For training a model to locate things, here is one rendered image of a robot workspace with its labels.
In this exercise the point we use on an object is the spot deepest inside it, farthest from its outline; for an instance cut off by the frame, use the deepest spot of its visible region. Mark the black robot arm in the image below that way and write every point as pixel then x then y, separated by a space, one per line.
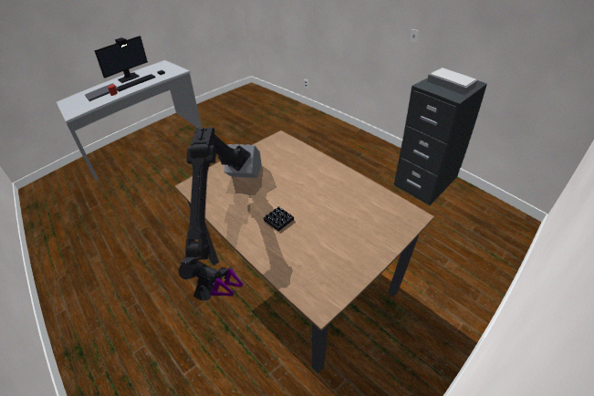
pixel 202 148

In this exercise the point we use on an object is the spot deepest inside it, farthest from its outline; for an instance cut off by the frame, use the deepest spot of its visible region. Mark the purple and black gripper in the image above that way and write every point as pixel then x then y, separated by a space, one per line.
pixel 209 272

